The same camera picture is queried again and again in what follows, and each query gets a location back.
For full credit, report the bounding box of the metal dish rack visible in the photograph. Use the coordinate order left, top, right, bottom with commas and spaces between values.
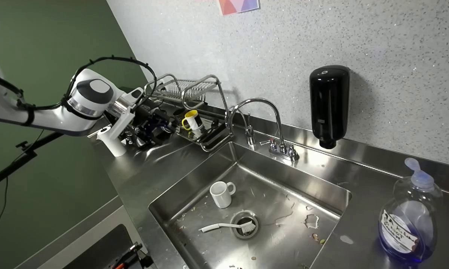
144, 74, 235, 152

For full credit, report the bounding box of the black spoon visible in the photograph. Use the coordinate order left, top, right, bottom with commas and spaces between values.
199, 119, 220, 145

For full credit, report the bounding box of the white dish brush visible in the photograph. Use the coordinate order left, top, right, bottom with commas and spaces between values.
198, 220, 257, 235

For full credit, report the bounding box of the stainless steel sink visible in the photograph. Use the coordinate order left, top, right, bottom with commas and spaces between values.
148, 142, 352, 269

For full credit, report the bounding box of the sink drain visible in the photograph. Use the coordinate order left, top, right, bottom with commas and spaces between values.
230, 210, 261, 240

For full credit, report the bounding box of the purple dish soap bottle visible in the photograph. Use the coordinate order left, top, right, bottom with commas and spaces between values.
378, 157, 444, 264

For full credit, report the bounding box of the white cylindrical container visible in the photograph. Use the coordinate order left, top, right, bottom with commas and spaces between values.
96, 126, 127, 158

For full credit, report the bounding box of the yellow and black mug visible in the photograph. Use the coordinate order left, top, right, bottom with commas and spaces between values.
181, 109, 205, 132

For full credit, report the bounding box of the white mug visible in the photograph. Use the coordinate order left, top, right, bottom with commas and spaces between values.
209, 181, 236, 209

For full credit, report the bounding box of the small chrome tap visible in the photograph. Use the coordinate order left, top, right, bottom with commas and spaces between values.
229, 108, 257, 146

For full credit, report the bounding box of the chrome gooseneck tap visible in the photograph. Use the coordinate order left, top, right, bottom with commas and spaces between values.
226, 98, 300, 162

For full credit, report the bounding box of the black clamp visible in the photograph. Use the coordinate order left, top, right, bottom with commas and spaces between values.
111, 242, 155, 269

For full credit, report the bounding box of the stand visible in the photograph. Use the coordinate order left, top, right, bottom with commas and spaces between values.
0, 131, 65, 193

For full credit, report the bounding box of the colourful wall poster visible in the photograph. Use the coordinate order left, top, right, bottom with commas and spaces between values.
217, 0, 261, 16

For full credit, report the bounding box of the black cable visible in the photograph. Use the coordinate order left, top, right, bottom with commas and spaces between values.
0, 129, 46, 269

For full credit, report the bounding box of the black wall soap dispenser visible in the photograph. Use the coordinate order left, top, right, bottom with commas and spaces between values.
309, 65, 351, 150

